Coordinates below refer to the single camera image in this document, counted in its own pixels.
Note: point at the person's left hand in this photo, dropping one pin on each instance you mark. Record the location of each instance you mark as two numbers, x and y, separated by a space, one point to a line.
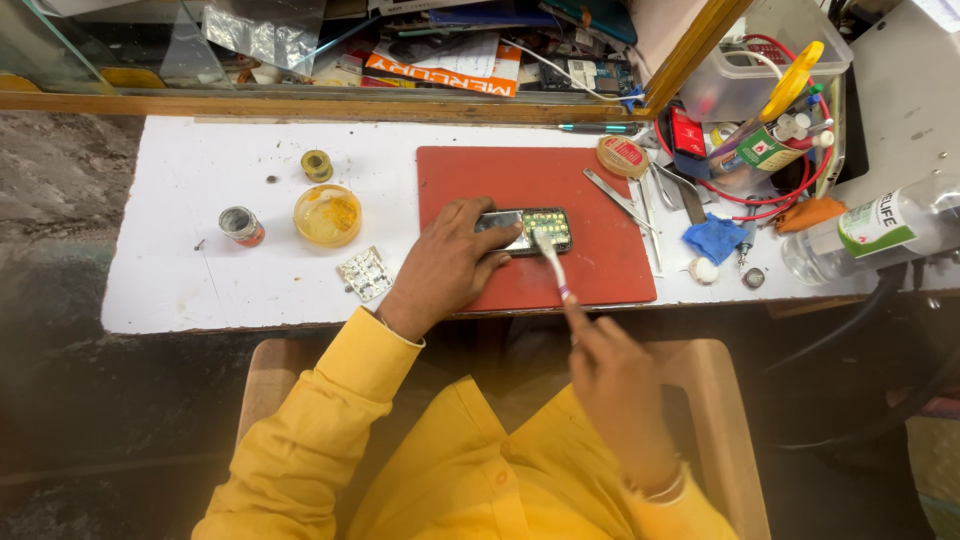
439 266

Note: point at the person's right hand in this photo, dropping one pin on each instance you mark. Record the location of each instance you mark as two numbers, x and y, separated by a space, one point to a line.
619 390

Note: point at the person's right fingers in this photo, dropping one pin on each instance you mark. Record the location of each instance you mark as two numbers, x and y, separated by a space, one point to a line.
583 326

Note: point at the white toothbrush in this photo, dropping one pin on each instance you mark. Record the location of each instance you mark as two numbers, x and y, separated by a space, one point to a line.
553 262

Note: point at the keypad mobile phone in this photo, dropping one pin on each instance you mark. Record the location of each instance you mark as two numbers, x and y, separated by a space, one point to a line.
551 225

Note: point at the red work mat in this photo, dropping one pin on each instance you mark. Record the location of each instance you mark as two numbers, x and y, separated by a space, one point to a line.
600 247

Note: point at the thin steel tweezers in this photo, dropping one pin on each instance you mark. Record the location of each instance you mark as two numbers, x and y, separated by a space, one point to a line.
651 225

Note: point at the long steel tweezers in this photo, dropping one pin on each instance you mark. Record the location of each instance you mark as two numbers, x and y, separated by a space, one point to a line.
611 193

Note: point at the blue cloth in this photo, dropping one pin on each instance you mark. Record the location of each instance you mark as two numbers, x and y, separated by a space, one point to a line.
714 238

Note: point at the wooden stool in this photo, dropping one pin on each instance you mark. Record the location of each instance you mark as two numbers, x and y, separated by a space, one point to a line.
720 420

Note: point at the grey metal pliers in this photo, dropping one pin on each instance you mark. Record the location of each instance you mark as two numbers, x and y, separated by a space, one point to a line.
686 195

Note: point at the round red label tin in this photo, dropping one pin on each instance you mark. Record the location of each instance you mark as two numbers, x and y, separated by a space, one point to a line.
622 155

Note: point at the small round metal cap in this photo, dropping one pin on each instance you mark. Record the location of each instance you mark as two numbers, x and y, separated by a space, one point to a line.
754 278

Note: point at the silver wrist bangle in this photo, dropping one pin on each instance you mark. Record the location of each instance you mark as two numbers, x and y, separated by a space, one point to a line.
669 491

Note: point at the person's yellow shirt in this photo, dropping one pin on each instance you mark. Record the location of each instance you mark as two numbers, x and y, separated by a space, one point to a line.
465 480

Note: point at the green metallic pen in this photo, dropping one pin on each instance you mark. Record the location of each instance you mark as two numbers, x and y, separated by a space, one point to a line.
600 128

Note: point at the red flat device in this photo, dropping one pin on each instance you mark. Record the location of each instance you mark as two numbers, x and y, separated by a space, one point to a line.
688 133

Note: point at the white phone keypad sheet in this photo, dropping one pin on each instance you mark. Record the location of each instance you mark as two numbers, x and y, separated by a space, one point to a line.
365 274

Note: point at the small white tape roll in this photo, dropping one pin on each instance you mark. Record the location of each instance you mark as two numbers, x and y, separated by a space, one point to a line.
724 133

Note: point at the orange cloth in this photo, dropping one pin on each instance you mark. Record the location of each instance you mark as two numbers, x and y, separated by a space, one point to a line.
808 214

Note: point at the small green label bottle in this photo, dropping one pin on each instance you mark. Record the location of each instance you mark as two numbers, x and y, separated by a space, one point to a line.
765 150

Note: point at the clear plastic container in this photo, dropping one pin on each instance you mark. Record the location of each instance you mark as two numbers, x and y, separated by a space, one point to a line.
720 90

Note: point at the yellow flux dish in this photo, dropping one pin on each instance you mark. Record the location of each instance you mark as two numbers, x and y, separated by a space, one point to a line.
328 216

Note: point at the large clear plastic bottle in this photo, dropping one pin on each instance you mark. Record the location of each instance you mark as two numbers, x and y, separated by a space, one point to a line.
870 229

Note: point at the yellow plastic disc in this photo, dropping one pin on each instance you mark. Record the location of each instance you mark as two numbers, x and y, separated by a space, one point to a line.
789 82

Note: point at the cluttered wooden glass counter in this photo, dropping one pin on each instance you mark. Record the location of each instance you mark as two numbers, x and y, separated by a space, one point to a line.
375 60

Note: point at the small metal tin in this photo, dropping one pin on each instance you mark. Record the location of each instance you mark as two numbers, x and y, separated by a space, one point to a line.
241 225

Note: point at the grey metal plate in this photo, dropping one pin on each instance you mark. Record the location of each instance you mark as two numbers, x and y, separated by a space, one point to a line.
907 105

